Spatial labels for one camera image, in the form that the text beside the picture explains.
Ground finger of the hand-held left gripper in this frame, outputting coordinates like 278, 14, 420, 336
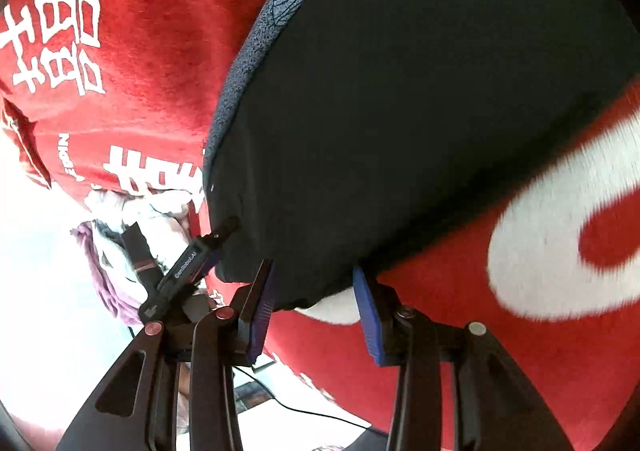
209, 215, 242, 245
199, 250, 225, 283

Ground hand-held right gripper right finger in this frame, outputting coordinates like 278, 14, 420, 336
351, 267, 577, 451

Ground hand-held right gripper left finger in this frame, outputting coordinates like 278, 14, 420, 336
56, 258, 277, 451

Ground black pants with grey waistband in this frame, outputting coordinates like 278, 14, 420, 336
202, 0, 640, 314

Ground white cloth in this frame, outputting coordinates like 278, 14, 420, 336
84, 187, 202, 284

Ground purple cloth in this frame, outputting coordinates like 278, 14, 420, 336
70, 221, 147, 328

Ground red printed blanket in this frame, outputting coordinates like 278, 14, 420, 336
0, 0, 640, 451

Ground black cable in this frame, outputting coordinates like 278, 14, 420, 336
231, 365, 372, 430

